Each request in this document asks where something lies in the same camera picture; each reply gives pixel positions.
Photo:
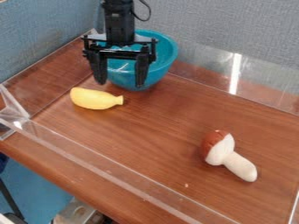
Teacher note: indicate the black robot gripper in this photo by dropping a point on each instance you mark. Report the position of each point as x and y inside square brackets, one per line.
[120, 43]

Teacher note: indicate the grey metal bracket under table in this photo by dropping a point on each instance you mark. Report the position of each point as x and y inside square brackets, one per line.
[78, 213]

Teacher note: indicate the brown and white toy mushroom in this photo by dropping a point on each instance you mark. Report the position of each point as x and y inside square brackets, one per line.
[218, 152]

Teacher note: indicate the blue plastic bowl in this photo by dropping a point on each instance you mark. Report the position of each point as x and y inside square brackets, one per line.
[122, 69]

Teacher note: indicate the clear acrylic tray walls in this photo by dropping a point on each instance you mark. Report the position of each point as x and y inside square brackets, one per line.
[132, 159]

